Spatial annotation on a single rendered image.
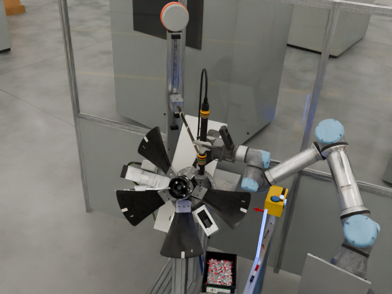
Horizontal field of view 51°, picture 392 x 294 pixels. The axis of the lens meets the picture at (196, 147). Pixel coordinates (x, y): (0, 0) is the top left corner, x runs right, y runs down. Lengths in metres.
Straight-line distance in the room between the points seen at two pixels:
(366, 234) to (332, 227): 1.28
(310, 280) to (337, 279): 0.12
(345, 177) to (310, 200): 1.12
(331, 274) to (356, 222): 0.26
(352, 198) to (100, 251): 2.26
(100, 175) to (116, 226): 0.49
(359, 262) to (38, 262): 2.45
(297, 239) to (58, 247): 1.88
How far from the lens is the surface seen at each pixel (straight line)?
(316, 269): 1.86
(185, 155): 2.40
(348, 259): 1.84
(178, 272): 2.76
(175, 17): 2.40
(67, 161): 4.51
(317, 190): 2.81
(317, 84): 2.46
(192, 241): 2.16
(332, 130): 1.80
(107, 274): 3.32
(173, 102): 2.47
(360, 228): 1.71
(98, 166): 3.42
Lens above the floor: 2.53
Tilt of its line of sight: 33 degrees down
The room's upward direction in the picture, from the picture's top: 3 degrees clockwise
